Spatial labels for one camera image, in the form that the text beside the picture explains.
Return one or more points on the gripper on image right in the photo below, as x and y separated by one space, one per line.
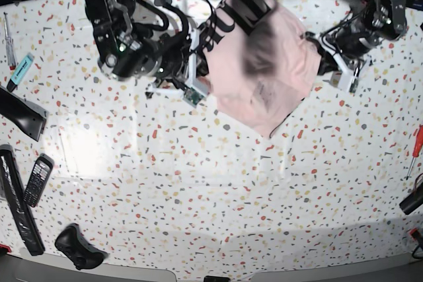
345 70

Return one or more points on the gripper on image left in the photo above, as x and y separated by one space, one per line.
179 72

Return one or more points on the pink T-shirt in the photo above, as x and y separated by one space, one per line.
260 66

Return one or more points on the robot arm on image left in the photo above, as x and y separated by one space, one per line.
136 39

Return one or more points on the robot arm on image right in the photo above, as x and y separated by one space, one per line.
344 48

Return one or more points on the teal highlighter marker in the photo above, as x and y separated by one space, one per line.
20 72

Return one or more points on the black cylinder tool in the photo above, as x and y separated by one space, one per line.
412 202

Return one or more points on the black JVC remote control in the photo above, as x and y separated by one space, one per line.
39 176

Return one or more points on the long black plastic-wrapped bar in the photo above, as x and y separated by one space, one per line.
14 194

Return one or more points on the black game controller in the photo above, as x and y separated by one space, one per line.
75 247

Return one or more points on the red handle screwdriver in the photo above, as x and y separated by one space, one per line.
416 150

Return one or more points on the clear handle screwdriver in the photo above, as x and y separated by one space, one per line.
9 45

